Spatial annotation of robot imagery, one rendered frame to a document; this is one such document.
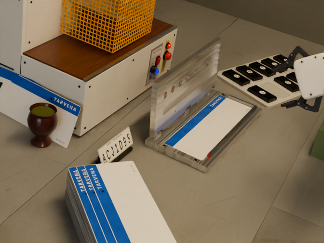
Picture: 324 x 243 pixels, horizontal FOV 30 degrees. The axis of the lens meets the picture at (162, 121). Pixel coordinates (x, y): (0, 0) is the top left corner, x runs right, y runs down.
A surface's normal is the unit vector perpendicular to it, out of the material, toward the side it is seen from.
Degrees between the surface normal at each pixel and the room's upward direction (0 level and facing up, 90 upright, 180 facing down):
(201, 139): 0
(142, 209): 0
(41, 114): 0
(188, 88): 83
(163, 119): 83
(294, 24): 90
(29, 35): 90
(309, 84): 71
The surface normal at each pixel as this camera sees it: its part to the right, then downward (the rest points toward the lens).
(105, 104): 0.86, 0.38
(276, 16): -0.43, 0.42
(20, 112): -0.45, 0.04
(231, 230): 0.16, -0.84
